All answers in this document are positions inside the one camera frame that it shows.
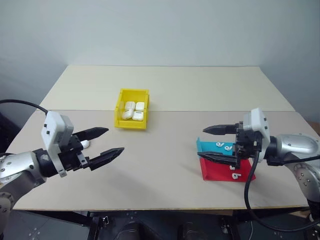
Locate black table frame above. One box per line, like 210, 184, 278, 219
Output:
86, 209, 242, 240

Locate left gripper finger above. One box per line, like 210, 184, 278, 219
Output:
73, 126, 110, 141
88, 147, 126, 172

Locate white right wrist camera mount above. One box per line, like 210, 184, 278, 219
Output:
243, 107, 271, 163

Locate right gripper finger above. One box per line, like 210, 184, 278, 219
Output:
202, 123, 241, 137
196, 151, 237, 166

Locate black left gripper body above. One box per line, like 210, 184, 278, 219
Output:
58, 134, 91, 174

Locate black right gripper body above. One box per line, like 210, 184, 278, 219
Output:
234, 120, 262, 170

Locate teal plastic tray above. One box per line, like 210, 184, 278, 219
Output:
195, 136, 237, 158

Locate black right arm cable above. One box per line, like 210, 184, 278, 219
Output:
244, 141, 320, 231

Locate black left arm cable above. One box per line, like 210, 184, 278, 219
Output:
0, 99, 49, 116

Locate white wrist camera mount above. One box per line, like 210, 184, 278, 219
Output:
243, 107, 271, 163
40, 110, 75, 178

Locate red plastic tray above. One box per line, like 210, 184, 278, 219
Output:
198, 157, 257, 182

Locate yellow plastic bin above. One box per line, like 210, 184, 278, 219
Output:
114, 88, 151, 131

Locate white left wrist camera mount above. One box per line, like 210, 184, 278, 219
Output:
40, 110, 75, 178

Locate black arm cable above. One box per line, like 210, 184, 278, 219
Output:
0, 99, 49, 116
244, 141, 320, 231

